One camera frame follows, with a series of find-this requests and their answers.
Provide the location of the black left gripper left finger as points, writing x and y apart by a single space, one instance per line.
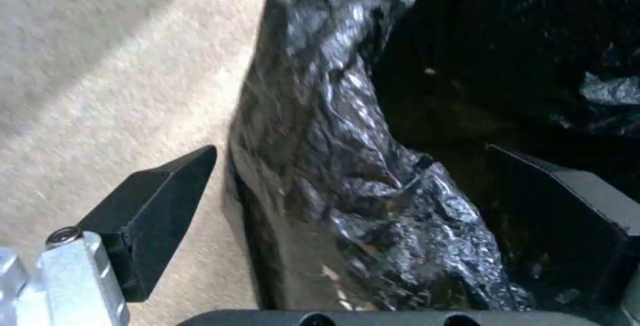
150 209

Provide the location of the trash bin with black bag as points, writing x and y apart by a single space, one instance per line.
390 127

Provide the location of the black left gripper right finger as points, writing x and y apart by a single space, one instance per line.
565 209

